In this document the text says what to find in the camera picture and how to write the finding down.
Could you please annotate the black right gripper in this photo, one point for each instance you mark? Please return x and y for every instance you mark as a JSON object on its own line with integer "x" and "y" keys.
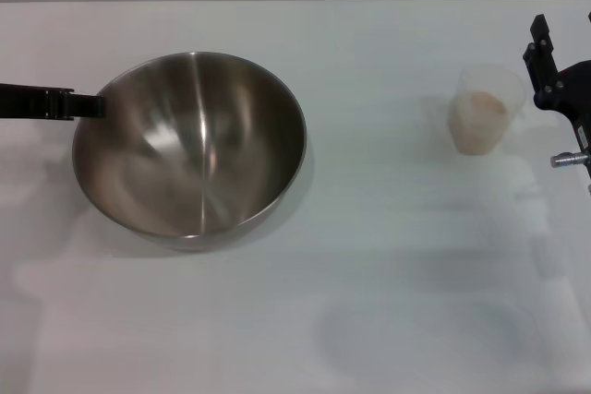
{"x": 577, "y": 89}

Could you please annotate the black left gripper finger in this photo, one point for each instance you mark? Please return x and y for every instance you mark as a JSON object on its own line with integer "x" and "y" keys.
{"x": 41, "y": 101}

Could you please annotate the clear plastic measuring cup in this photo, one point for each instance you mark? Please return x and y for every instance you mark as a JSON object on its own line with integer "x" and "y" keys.
{"x": 496, "y": 82}

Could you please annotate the white rice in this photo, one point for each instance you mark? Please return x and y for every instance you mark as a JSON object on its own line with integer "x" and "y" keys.
{"x": 475, "y": 122}

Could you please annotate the stainless steel mixing bowl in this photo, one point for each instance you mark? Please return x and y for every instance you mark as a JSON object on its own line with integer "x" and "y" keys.
{"x": 194, "y": 154}

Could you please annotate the silver metal bolt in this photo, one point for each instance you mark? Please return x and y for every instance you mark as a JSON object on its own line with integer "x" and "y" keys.
{"x": 565, "y": 160}

